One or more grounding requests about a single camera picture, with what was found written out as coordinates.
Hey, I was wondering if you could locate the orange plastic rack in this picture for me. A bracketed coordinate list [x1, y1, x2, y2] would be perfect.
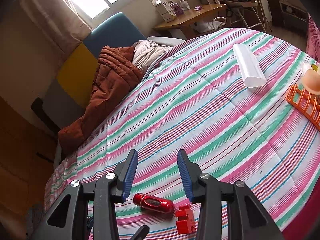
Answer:
[286, 85, 320, 130]

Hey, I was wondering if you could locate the red plastic bracket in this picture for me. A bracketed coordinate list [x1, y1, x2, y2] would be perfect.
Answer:
[175, 204, 196, 235]

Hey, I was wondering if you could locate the white folding stool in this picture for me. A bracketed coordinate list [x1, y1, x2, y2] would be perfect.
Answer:
[223, 0, 266, 32]

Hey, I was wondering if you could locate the purple small box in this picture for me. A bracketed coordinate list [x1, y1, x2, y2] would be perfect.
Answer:
[170, 2, 184, 15]

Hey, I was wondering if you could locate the white cardboard box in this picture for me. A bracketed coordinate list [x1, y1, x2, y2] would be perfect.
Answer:
[151, 0, 176, 23]

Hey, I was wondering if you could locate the red metallic cylinder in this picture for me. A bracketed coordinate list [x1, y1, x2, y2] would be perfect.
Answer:
[133, 193, 174, 214]

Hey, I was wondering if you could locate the rust brown quilted blanket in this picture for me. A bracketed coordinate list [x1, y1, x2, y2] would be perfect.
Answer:
[58, 46, 143, 155]

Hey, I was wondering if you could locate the beige window curtain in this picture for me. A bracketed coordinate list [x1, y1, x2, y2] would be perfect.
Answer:
[19, 0, 91, 58]

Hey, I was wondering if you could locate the wooden side desk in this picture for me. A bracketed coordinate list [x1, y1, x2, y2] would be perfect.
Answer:
[153, 3, 227, 40]

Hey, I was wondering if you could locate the white translucent tube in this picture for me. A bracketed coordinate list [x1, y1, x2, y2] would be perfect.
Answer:
[233, 43, 266, 88]

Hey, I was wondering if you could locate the grey yellow blue headboard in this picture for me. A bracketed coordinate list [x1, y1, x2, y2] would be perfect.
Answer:
[31, 12, 145, 133]

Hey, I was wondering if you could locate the striped pink green bedspread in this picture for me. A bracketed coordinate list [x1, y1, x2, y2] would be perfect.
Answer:
[44, 28, 319, 239]

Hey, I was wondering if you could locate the pale pink pillow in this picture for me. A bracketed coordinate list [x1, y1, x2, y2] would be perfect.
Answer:
[132, 40, 172, 74]

